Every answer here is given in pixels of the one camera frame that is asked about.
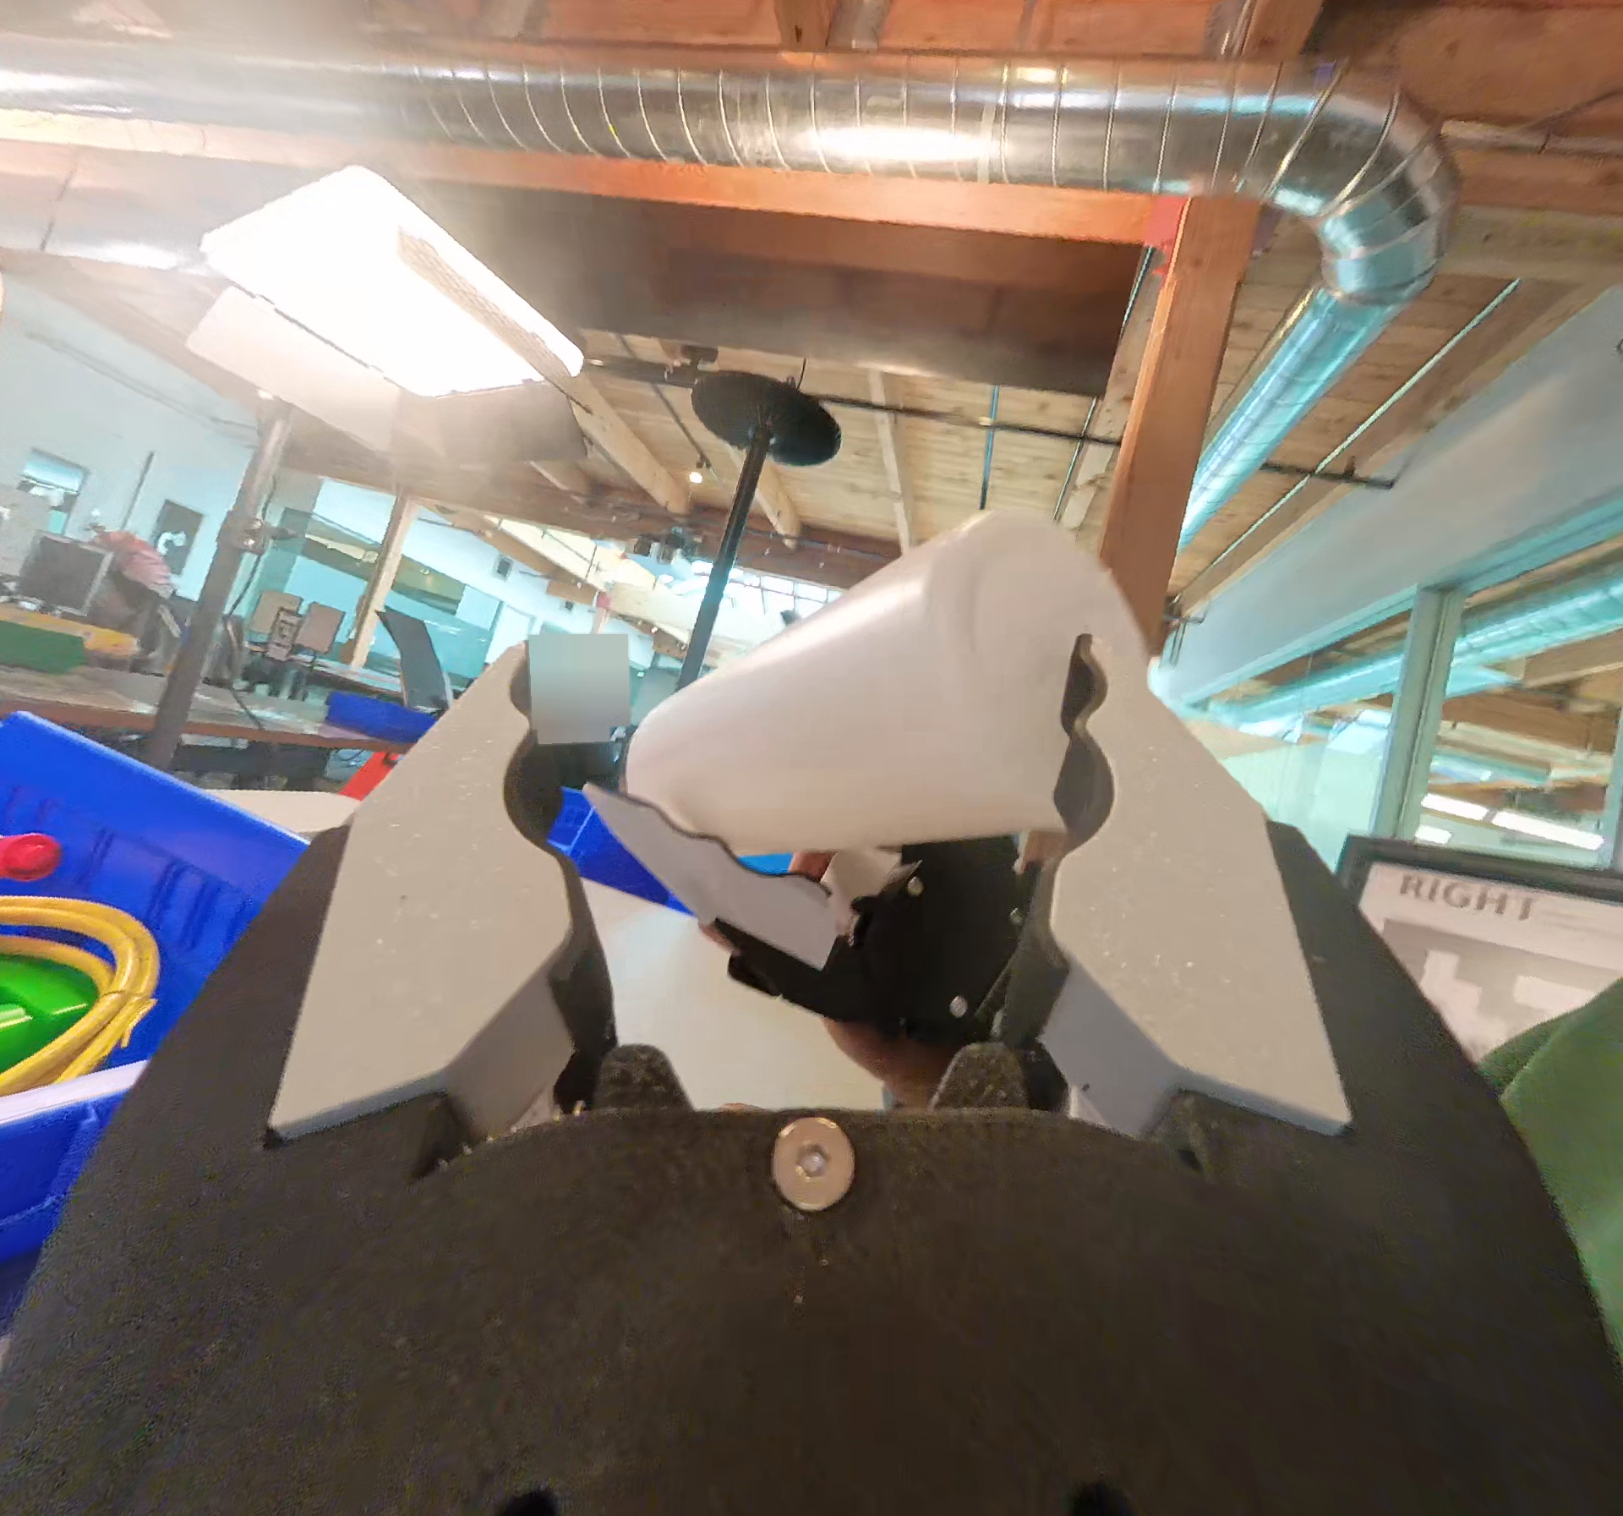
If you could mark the silver ceiling duct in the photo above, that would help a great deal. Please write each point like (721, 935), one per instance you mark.
(761, 121)

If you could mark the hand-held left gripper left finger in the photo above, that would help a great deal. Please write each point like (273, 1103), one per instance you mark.
(419, 959)

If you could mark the black floor lamp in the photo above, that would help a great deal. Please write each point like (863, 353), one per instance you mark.
(761, 418)

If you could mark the light stand pole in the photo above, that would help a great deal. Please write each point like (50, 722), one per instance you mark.
(217, 578)

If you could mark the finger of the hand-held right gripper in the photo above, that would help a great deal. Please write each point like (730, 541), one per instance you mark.
(737, 894)

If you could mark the red transparent cube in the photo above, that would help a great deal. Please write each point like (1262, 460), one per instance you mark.
(22, 857)

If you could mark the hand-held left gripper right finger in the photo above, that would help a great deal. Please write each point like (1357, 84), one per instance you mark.
(1181, 959)

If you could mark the wooden support post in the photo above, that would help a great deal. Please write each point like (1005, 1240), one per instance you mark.
(1172, 401)

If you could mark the person's right hand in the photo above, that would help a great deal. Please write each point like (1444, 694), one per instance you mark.
(889, 1059)

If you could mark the studio light panel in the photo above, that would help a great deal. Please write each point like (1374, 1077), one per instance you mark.
(382, 286)

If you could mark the white squeeze bottle black cap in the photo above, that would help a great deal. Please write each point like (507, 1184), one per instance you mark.
(889, 704)

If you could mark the framed black white tag sign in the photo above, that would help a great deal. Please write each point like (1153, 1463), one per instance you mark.
(1497, 933)

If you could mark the green plastic block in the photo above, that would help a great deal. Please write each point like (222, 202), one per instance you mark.
(39, 1014)

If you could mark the blue plastic bin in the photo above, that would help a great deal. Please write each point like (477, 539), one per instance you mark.
(153, 806)

